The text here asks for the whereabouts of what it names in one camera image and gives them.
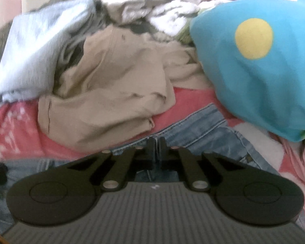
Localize pink floral duvet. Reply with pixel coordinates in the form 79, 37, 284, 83
281, 138, 305, 182

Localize red floral bed blanket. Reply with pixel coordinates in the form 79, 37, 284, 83
0, 86, 305, 237

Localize beige garment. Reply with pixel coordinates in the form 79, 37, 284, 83
38, 25, 211, 153

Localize blue denim jeans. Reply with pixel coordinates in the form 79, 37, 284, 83
0, 102, 305, 237

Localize light blue sweatshirt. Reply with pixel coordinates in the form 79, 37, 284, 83
0, 0, 97, 103

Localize white grey patterned blanket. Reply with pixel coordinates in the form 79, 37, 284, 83
101, 0, 228, 44

